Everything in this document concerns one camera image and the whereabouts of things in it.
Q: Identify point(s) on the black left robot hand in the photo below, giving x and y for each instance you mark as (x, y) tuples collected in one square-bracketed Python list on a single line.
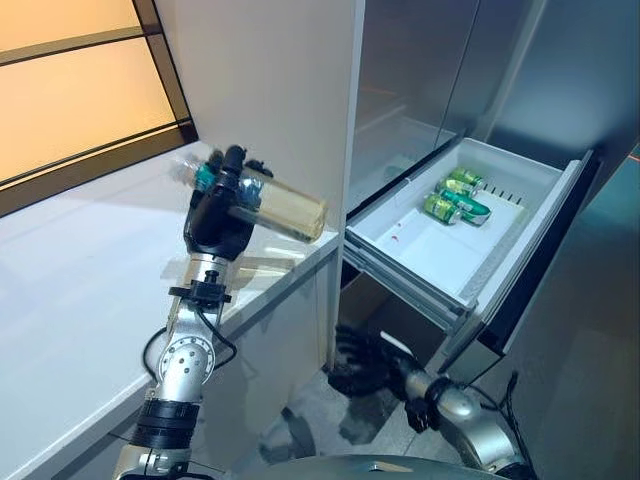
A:
[(215, 225)]

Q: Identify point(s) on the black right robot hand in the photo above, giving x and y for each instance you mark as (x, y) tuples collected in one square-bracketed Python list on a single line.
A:
[(367, 367)]

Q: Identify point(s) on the clear yellow tea drink bottle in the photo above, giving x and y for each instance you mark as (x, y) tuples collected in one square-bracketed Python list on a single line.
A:
[(285, 210)]

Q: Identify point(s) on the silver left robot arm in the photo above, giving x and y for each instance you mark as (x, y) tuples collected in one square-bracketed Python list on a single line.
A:
[(182, 365)]

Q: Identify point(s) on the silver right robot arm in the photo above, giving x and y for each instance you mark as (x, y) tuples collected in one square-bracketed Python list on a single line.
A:
[(465, 415)]

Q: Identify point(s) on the steel lower fridge drawer front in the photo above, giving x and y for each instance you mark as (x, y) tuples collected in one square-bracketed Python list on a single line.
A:
[(472, 357)]

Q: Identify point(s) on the white fridge drawer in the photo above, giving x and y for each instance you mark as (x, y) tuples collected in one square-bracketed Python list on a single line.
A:
[(435, 255)]

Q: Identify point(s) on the stainless steel fridge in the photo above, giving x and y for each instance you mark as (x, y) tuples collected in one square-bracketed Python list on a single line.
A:
[(425, 75)]

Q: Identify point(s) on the grey robot torso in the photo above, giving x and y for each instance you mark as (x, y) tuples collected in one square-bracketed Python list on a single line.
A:
[(360, 467)]

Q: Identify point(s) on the white counter cabinet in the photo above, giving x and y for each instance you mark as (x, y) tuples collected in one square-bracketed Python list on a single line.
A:
[(75, 300)]

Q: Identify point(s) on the tall white cabinet panel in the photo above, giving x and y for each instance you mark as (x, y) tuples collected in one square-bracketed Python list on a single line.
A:
[(275, 75)]

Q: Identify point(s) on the light green drink can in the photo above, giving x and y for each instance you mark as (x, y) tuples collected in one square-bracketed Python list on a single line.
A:
[(465, 176), (452, 186), (441, 207)]

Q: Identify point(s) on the dark green drink can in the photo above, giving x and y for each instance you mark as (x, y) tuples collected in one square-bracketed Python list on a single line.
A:
[(475, 207)]

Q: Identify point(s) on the black framed window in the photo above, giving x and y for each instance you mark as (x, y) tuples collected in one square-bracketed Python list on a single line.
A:
[(75, 90)]

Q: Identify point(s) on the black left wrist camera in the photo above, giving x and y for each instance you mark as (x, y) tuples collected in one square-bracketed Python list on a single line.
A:
[(202, 290)]

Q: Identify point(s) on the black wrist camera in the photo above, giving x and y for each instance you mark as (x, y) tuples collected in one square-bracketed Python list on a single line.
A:
[(425, 405), (202, 290)]

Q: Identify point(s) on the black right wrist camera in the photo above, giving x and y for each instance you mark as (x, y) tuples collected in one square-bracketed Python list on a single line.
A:
[(425, 405)]

